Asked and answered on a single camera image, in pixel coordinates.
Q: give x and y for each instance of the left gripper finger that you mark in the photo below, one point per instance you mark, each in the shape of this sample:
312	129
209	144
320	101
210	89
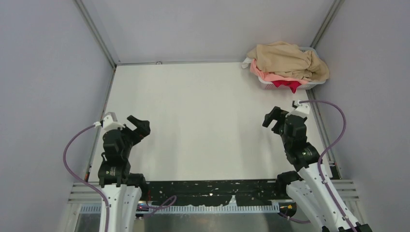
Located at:
143	128
136	122

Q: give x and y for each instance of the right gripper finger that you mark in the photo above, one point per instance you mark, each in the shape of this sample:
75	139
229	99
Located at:
268	120
278	113

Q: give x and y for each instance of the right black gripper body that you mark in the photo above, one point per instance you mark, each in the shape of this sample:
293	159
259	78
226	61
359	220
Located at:
284	138

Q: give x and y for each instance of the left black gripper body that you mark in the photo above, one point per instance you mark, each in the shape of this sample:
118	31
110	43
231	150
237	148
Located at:
130	140

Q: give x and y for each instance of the beige t shirt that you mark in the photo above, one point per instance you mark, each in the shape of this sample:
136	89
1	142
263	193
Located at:
288	60

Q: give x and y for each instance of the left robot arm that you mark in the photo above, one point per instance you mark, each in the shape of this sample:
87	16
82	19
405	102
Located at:
121	189

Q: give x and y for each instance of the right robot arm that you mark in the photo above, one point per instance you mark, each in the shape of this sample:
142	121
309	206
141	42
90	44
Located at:
309	186

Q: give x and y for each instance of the white laundry basket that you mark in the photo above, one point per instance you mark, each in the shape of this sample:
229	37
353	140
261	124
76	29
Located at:
270	85

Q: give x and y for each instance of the red t shirt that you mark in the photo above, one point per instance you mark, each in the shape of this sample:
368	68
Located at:
291	85

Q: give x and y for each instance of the pink t shirt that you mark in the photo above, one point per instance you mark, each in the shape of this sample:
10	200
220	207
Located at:
271	77

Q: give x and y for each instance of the white cloth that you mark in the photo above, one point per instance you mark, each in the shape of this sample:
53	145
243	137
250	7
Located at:
246	63

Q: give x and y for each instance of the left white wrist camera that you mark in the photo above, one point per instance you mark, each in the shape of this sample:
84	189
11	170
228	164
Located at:
109	122

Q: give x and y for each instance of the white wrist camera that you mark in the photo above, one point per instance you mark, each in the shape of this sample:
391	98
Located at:
299	109
109	122

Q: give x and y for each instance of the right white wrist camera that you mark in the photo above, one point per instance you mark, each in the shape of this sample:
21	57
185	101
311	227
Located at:
299	109

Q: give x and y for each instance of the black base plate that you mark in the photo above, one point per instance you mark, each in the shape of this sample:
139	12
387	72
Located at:
214	200

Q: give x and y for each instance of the white slotted cable duct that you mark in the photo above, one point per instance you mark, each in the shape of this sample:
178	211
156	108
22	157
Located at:
228	209

